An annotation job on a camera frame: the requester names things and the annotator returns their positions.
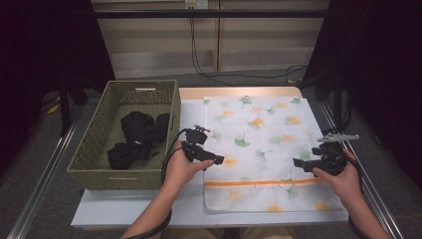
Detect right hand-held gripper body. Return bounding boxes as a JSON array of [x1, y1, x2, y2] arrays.
[[312, 132, 360, 177]]

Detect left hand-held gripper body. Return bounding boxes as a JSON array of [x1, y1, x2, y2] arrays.
[[181, 124, 211, 163]]

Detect white leaf-print mesh laundry bag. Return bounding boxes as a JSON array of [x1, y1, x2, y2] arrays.
[[202, 96, 344, 213]]

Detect green woven basket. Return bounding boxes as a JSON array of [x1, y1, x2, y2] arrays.
[[67, 79, 182, 191]]

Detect person's right hand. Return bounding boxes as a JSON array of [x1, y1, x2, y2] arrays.
[[312, 149, 363, 207]]

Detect person's left hand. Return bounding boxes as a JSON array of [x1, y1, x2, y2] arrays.
[[162, 140, 215, 192]]

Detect black stand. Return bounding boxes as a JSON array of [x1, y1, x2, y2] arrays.
[[332, 73, 344, 131], [58, 76, 89, 137]]

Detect white table cover sheet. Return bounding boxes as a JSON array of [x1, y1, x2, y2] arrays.
[[71, 98, 349, 230]]

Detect black curtain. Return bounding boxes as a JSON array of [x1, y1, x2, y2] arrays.
[[0, 0, 115, 173], [303, 0, 422, 190]]

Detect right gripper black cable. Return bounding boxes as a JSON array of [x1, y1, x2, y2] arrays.
[[344, 155, 365, 239]]

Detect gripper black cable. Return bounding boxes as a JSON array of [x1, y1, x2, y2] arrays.
[[344, 155, 365, 239], [125, 128, 187, 239]]

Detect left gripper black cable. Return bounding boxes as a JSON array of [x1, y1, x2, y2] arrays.
[[125, 128, 187, 239]]

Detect black floor cables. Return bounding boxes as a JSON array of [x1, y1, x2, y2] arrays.
[[321, 98, 352, 135]]

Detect metal floor rail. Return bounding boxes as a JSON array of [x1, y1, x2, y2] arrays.
[[6, 106, 84, 239], [319, 103, 404, 239]]

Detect black wall cable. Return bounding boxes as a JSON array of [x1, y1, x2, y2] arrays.
[[189, 17, 235, 88], [192, 17, 308, 80]]

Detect black horizontal frame bar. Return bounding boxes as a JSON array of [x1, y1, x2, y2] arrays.
[[94, 9, 332, 19]]

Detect white wall power outlet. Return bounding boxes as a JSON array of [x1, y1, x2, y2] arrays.
[[184, 0, 209, 10]]

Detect yellow floor cable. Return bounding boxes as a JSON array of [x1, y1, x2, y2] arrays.
[[46, 96, 62, 116]]

